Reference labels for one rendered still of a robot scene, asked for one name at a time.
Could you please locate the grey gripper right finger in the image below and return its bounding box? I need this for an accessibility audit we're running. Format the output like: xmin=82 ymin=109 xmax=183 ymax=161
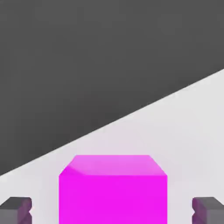
xmin=192 ymin=196 xmax=224 ymax=224

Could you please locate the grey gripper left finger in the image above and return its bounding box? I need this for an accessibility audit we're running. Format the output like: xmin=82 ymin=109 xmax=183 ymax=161
xmin=0 ymin=196 xmax=33 ymax=224

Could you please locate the small magenta cube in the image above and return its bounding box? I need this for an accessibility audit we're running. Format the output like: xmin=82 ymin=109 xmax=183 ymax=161
xmin=58 ymin=154 xmax=168 ymax=224

